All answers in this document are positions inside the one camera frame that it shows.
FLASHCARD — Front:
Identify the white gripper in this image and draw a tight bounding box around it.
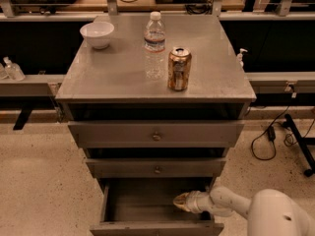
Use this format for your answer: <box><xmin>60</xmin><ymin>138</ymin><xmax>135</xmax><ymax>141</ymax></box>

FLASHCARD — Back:
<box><xmin>173</xmin><ymin>191</ymin><xmax>214</xmax><ymax>213</ymax></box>

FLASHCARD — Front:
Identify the grey bottom drawer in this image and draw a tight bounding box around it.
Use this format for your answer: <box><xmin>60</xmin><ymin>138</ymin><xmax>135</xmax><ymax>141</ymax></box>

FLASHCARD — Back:
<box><xmin>91</xmin><ymin>177</ymin><xmax>223</xmax><ymax>236</ymax></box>

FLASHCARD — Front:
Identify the grey drawer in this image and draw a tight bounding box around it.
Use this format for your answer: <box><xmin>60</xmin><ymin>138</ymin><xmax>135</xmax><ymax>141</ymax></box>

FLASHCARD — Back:
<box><xmin>91</xmin><ymin>177</ymin><xmax>223</xmax><ymax>236</ymax></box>
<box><xmin>86</xmin><ymin>158</ymin><xmax>225</xmax><ymax>179</ymax></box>
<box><xmin>68</xmin><ymin>120</ymin><xmax>244</xmax><ymax>148</ymax></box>

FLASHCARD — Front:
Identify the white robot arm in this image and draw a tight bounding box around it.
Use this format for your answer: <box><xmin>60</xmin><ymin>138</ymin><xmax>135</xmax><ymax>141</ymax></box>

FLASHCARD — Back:
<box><xmin>173</xmin><ymin>186</ymin><xmax>315</xmax><ymax>236</ymax></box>

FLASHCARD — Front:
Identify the grey middle drawer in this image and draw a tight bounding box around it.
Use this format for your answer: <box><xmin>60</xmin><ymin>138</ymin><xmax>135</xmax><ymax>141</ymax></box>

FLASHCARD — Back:
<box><xmin>86</xmin><ymin>158</ymin><xmax>225</xmax><ymax>179</ymax></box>

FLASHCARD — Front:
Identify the grey drawer cabinet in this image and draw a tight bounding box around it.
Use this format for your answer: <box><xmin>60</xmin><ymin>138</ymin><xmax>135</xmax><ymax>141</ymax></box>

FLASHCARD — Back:
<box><xmin>54</xmin><ymin>14</ymin><xmax>257</xmax><ymax>203</ymax></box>

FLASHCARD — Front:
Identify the grey top drawer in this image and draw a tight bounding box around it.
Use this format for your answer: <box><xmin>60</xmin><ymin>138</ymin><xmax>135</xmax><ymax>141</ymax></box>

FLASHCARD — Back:
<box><xmin>68</xmin><ymin>120</ymin><xmax>244</xmax><ymax>148</ymax></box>

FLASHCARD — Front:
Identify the black stand leg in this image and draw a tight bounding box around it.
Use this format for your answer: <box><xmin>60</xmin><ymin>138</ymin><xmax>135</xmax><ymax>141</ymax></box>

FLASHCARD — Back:
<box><xmin>284</xmin><ymin>114</ymin><xmax>315</xmax><ymax>177</ymax></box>

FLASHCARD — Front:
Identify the orange soda can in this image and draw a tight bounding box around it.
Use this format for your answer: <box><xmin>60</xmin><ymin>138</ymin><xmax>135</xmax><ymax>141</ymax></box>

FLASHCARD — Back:
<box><xmin>168</xmin><ymin>47</ymin><xmax>192</xmax><ymax>91</ymax></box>

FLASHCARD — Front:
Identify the white pump dispenser bottle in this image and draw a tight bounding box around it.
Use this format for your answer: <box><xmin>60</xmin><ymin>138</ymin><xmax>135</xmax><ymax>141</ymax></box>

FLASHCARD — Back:
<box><xmin>236</xmin><ymin>48</ymin><xmax>248</xmax><ymax>67</ymax></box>

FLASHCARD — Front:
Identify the clear plastic water bottle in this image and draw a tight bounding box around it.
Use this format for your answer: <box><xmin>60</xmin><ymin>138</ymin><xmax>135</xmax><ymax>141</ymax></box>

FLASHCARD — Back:
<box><xmin>144</xmin><ymin>11</ymin><xmax>165</xmax><ymax>80</ymax></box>

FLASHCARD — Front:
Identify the white bowl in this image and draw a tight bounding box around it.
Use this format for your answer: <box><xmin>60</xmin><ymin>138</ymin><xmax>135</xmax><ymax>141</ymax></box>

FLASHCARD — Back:
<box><xmin>80</xmin><ymin>22</ymin><xmax>114</xmax><ymax>49</ymax></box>

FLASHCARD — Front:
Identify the clear sanitizer bottle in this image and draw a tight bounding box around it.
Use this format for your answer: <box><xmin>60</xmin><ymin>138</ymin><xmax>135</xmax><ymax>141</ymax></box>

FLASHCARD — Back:
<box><xmin>3</xmin><ymin>57</ymin><xmax>26</xmax><ymax>81</ymax></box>

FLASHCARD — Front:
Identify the black floor power cable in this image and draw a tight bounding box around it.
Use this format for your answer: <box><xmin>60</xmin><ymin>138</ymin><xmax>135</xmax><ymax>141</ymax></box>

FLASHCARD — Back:
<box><xmin>250</xmin><ymin>106</ymin><xmax>291</xmax><ymax>162</ymax></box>

